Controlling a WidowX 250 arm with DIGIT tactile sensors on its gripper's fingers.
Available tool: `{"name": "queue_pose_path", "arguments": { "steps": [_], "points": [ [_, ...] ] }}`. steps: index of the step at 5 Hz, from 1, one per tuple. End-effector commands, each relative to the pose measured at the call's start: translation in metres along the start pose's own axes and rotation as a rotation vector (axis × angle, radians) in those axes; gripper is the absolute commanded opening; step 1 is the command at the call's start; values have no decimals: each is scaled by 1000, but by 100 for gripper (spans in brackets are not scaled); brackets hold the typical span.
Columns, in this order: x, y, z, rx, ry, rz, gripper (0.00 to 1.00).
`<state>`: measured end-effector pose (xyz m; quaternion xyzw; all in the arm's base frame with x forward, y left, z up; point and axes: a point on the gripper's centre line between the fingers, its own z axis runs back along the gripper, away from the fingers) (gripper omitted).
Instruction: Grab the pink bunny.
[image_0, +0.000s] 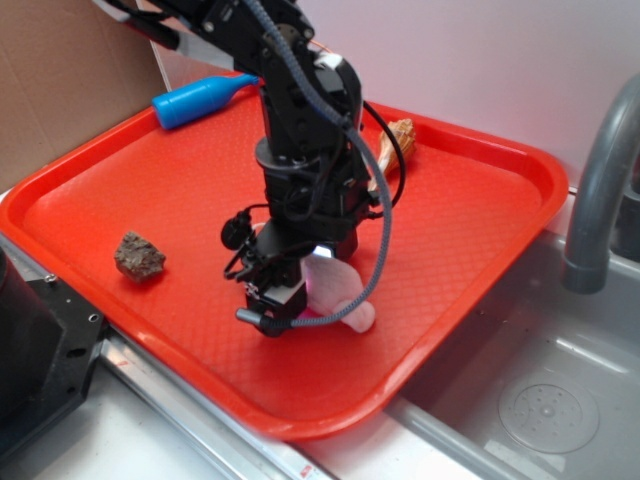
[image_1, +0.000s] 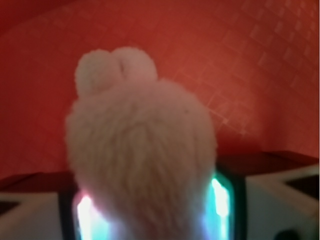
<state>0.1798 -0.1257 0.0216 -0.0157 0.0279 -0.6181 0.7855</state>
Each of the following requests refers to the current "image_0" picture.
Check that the brown spiral seashell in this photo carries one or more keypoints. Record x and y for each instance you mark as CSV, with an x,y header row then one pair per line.
x,y
397,143

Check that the brown rough rock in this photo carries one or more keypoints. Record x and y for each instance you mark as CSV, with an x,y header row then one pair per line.
x,y
138,259

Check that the blue plastic bottle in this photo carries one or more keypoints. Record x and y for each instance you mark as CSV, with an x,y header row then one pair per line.
x,y
198,99

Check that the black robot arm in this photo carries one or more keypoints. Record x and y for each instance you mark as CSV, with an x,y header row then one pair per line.
x,y
311,155

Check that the brown cardboard panel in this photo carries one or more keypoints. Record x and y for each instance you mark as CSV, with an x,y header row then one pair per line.
x,y
68,73

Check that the red plastic tray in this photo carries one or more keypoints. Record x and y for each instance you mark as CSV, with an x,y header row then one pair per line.
x,y
472,204

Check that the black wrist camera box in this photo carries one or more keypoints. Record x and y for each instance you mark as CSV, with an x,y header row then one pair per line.
x,y
272,308

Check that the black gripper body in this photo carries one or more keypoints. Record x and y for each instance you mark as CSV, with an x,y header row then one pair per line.
x,y
321,203

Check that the grey toy sink basin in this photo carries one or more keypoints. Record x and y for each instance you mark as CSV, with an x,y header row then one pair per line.
x,y
536,382

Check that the grey toy faucet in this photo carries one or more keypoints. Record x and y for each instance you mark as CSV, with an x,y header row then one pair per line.
x,y
605,215

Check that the pink plush bunny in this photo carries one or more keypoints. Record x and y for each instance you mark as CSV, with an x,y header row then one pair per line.
x,y
332,286

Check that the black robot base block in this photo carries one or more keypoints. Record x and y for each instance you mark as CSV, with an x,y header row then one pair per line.
x,y
50,340

